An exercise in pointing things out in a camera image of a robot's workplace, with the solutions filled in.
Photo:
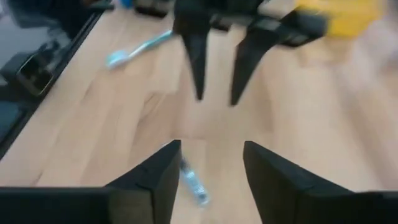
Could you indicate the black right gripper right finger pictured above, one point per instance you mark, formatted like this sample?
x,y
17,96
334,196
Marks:
x,y
289,193

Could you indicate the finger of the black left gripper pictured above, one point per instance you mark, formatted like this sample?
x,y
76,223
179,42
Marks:
x,y
196,59
252,62

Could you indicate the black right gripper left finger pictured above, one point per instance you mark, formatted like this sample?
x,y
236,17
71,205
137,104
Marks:
x,y
146,193

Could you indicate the small silver toothpaste tube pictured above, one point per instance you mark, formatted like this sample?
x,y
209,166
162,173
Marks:
x,y
194,183

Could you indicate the green and white toothbrush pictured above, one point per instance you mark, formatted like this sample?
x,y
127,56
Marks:
x,y
136,49

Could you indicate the blue plastic basket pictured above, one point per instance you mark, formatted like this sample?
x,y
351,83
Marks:
x,y
126,3

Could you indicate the yellow plastic basket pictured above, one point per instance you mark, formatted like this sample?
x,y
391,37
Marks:
x,y
345,15

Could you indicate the black frame clamp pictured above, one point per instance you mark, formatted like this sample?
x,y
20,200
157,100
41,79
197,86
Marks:
x,y
34,74

